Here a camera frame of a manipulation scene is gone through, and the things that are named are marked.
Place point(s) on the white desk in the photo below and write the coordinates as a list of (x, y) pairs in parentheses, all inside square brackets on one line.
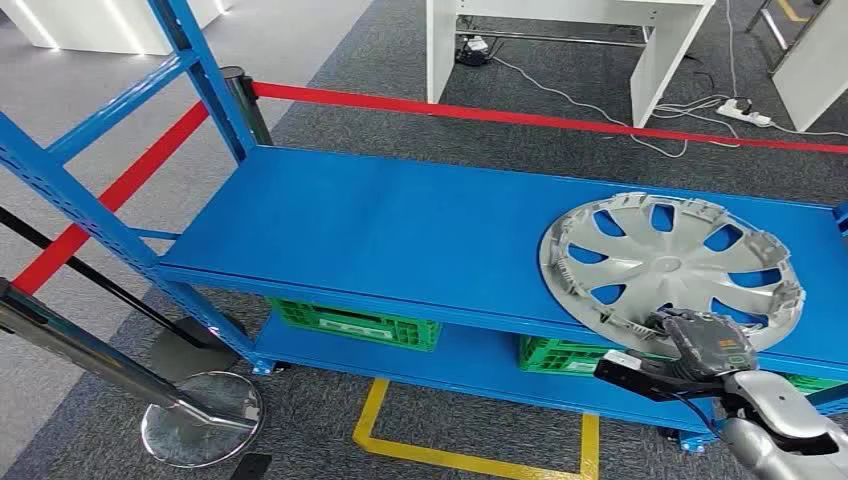
[(662, 66)]

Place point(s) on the grey metal frame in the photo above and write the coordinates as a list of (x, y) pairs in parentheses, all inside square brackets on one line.
[(774, 28)]

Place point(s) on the blue metal shelf rack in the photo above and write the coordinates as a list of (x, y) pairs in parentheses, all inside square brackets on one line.
[(397, 218)]

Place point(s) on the green plastic crate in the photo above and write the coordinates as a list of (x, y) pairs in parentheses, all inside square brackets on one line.
[(397, 331), (556, 358), (811, 383)]

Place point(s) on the white board panel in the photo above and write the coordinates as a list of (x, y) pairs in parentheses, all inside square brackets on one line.
[(815, 73)]

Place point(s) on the silver wheel hubcap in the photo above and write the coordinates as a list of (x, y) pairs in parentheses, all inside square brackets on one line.
[(662, 265)]

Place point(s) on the black router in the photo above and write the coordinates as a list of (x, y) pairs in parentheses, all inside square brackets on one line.
[(474, 56)]

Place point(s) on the black robot foot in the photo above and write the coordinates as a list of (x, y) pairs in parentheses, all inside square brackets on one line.
[(252, 469)]

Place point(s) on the chrome stanchion post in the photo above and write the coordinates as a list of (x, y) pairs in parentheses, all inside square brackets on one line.
[(199, 424)]

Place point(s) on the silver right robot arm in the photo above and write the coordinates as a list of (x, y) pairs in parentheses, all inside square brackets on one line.
[(775, 411)]

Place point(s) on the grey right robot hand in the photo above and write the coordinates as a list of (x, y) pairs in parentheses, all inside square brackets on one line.
[(715, 344)]

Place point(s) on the white lit plinth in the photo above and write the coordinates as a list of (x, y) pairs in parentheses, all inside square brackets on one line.
[(99, 26)]

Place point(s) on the white power strip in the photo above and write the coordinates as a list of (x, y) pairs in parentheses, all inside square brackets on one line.
[(745, 112)]

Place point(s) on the black barrier belt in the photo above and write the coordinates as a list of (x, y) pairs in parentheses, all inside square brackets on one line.
[(86, 270)]

